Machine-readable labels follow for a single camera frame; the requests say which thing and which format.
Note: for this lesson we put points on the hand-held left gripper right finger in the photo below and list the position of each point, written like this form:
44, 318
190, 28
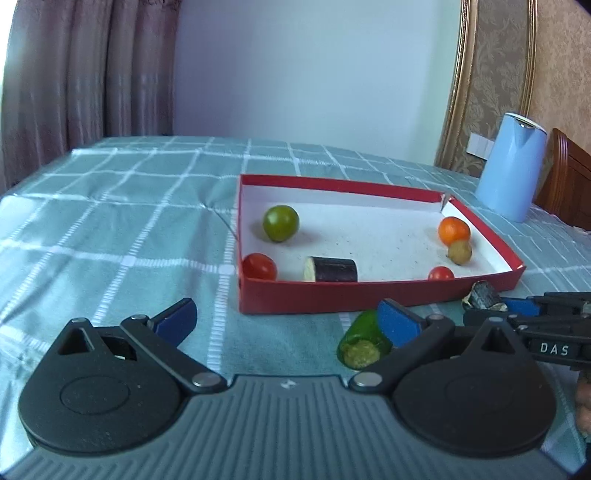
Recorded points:
398, 324

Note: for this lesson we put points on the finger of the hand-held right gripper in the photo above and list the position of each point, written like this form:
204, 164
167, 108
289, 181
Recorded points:
545, 324
519, 305

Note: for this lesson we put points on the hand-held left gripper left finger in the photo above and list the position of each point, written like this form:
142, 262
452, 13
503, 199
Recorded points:
175, 319

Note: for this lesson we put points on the dark eggplant piece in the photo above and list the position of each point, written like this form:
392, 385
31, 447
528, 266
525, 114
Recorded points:
334, 270
485, 295

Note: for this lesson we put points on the green cucumber piece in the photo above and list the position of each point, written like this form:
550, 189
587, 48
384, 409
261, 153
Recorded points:
362, 341

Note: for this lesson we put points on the red cherry tomato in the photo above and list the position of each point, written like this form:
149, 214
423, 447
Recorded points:
441, 274
259, 266

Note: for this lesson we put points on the brown round longan fruit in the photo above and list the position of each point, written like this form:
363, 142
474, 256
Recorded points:
459, 252

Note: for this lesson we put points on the red cardboard box tray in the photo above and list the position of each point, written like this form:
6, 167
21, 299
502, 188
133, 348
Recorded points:
369, 230

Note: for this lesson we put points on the orange tangerine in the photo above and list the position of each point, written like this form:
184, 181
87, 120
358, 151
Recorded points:
454, 230

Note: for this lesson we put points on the round green fruit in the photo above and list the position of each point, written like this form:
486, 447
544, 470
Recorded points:
280, 223

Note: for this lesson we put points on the person's right hand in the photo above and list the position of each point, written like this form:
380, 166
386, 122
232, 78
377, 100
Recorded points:
584, 406

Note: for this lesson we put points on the green checkered tablecloth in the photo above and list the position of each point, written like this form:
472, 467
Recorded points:
115, 207

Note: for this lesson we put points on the brown wooden chair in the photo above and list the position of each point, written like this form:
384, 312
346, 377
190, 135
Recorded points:
568, 184

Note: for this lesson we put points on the light blue electric kettle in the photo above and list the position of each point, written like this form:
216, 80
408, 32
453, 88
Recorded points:
510, 170

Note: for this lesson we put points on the pink patterned curtain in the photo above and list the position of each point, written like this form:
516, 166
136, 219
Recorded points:
83, 74

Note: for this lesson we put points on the white wall switch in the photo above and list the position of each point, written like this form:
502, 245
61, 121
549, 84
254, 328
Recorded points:
479, 145

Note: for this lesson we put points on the gold wall frame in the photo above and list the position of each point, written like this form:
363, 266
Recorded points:
457, 92

